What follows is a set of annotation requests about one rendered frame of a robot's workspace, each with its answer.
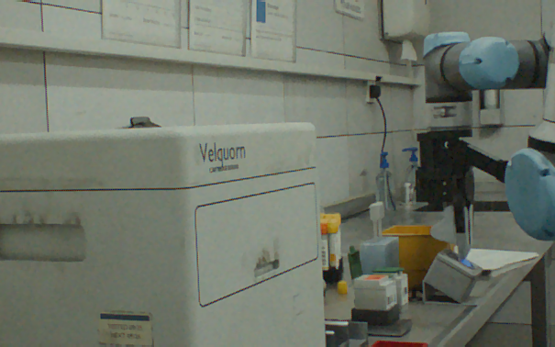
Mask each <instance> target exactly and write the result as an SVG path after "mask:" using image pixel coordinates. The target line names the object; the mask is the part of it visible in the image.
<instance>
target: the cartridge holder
mask: <svg viewBox="0 0 555 347"><path fill-rule="evenodd" d="M347 320H351V321H354V322H368V334H372V335H389V336H390V337H400V336H401V335H403V334H405V332H406V331H407V330H409V329H410V328H412V320H411V319H399V309H398V304H394V305H393V306H391V307H390V308H388V309H370V308H355V307H354V308H352V309H351V318H350V319H347Z"/></svg>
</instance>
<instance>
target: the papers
mask: <svg viewBox="0 0 555 347"><path fill-rule="evenodd" d="M536 253H538V252H508V251H494V250H480V249H471V250H470V251H469V253H468V255H467V258H466V259H467V260H469V261H471V262H472V263H475V264H476V265H479V266H481V267H482V268H483V272H482V274H486V275H494V274H500V273H502V272H505V271H508V270H511V269H514V268H517V267H520V266H523V265H526V264H529V263H533V262H538V257H539V254H536Z"/></svg>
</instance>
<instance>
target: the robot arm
mask: <svg viewBox="0 0 555 347"><path fill-rule="evenodd" d="M423 62H424V66H425V92H426V119H427V128H428V129H430V131H428V132H423V133H417V134H416V141H419V163H421V167H417V170H415V176H416V202H417V203H428V204H429V205H441V204H442V203H453V204H451V205H450V206H447V207H445V209H444V218H443V221H442V222H441V223H439V224H437V225H435V226H433V227H432V228H431V230H430V233H431V236H432V237H433V239H434V240H437V241H445V242H447V243H451V244H454V245H457V248H458V253H459V254H460V258H461V261H464V260H465V259H466V258H467V255H468V253H469V251H470V250H471V245H472V228H473V195H474V180H473V179H474V177H473V171H472V168H473V167H475V168H478V169H480V170H482V171H484V172H486V173H488V174H490V175H492V176H494V177H495V179H497V180H499V181H501V183H502V184H504V185H505V193H506V198H507V203H508V206H509V209H510V211H511V213H512V214H513V217H514V219H515V221H516V223H517V224H518V226H519V227H520V228H521V229H522V230H523V231H524V232H525V233H526V234H527V235H529V236H530V237H532V238H534V240H538V241H555V0H554V6H553V16H552V20H551V21H550V23H549V25H548V26H547V28H546V30H545V32H544V33H543V35H542V36H541V38H540V39H538V40H507V39H502V38H494V37H484V38H480V39H475V40H472V41H471V40H470V36H469V35H468V34H467V33H463V32H450V33H439V34H432V35H429V36H427V37H426V38H425V41H424V56H423ZM533 89H546V92H545V100H544V110H543V119H541V121H540V122H539V123H538V124H537V125H536V127H533V128H532V129H531V130H530V131H529V132H528V139H527V149H523V150H521V151H518V152H515V153H514V154H513V155H512V156H511V158H510V161H508V160H503V159H501V158H499V157H495V156H493V155H492V154H490V153H488V152H486V151H483V150H481V149H479V148H476V147H474V146H472V145H471V144H470V143H469V142H467V141H465V140H460V138H464V137H472V129H470V127H472V126H473V117H472V102H469V101H472V91H478V90H484V91H490V90H533ZM446 141H447V142H448V143H447V147H448V148H446V146H445V143H446ZM417 179H418V183H417Z"/></svg>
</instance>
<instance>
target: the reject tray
mask: <svg viewBox="0 0 555 347"><path fill-rule="evenodd" d="M370 347H428V343H425V342H408V341H376V342H375V343H374V344H373V345H371V346H370Z"/></svg>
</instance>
